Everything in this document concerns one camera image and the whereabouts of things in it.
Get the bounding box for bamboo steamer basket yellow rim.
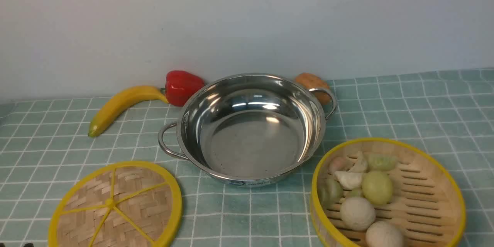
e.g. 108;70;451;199
310;138;467;247

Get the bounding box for woven bamboo steamer lid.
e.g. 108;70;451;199
47;161;183;247

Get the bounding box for stainless steel pot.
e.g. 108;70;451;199
157;73;338;188

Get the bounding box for white dumpling top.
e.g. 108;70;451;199
348;151;369;173

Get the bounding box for white dumpling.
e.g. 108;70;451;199
333;171;365;190
348;151;369;173

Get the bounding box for green dumpling top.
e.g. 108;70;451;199
367;153;398;171

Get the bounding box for brown potato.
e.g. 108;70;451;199
294;73;331;106

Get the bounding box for red bell pepper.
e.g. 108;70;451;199
164;71;205;107

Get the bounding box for pink dumpling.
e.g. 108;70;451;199
328;157;348;175

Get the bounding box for green dumpling left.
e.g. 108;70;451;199
317;178;343;207

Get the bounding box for yellow banana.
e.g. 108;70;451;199
88;86;168;137

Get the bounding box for green round bun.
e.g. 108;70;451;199
361;171;394;205

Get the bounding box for white round bun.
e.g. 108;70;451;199
365;221;405;247
339;197;376;231

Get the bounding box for white round bun front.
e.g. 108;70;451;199
365;221;405;247

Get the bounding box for green checkered tablecloth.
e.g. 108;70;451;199
0;69;494;247

